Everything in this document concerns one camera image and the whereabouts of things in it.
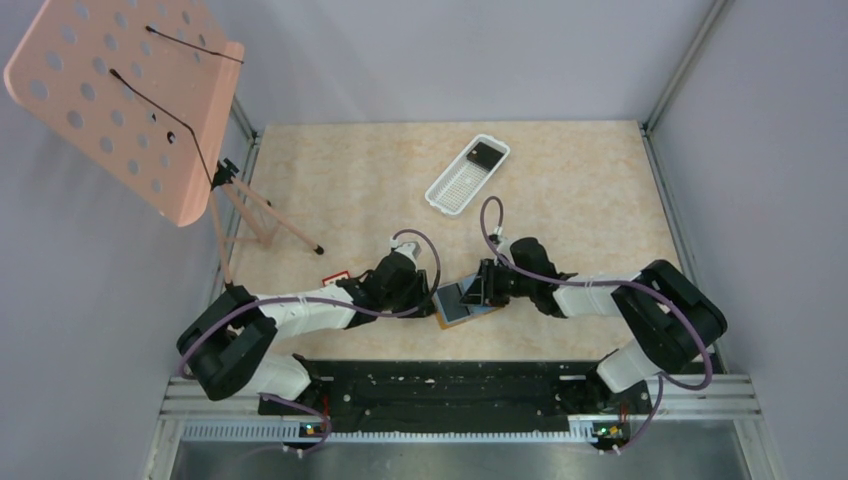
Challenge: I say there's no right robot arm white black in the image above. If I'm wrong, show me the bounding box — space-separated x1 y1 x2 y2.
459 237 728 394

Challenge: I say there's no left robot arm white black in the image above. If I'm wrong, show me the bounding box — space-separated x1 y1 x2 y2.
176 249 434 401

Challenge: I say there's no red white grid card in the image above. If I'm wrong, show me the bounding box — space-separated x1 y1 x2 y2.
322 271 351 286

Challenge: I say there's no black card stack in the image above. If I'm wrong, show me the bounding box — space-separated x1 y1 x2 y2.
465 142 505 172

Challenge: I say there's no white perforated plastic tray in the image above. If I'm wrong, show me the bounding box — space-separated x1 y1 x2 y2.
424 134 511 217

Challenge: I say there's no pink perforated music stand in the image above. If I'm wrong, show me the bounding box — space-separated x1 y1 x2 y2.
3 0 326 291

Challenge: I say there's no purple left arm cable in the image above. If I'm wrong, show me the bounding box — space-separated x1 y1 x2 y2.
174 229 444 458

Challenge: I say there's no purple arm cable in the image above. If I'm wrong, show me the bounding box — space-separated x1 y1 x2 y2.
479 195 715 455
174 229 444 458

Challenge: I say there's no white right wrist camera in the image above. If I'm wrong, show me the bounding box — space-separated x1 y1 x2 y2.
488 226 512 260

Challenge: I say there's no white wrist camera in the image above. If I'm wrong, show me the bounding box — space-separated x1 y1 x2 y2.
390 239 422 263
488 226 512 260

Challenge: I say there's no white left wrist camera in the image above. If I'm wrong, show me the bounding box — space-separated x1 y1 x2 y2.
390 239 422 263

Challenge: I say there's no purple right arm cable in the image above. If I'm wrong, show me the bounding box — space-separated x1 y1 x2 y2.
479 195 715 455

